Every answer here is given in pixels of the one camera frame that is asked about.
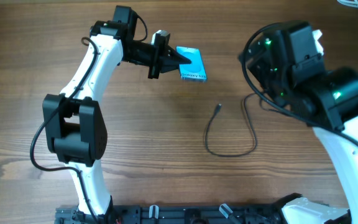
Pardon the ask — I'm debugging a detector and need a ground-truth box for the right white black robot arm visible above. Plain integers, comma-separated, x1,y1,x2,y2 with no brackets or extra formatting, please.
239,21,358,223

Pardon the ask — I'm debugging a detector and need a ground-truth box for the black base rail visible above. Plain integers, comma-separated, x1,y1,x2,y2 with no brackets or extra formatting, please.
55,204,286,224

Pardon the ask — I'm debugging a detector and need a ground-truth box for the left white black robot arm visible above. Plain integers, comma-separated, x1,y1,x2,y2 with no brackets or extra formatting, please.
29,6,191,223

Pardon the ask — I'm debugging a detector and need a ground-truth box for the blue Galaxy smartphone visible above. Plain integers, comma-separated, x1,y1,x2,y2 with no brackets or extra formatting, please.
177,46,208,82

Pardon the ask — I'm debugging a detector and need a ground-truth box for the black USB charging cable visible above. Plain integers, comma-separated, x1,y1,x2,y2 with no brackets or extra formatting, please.
204,92,270,158

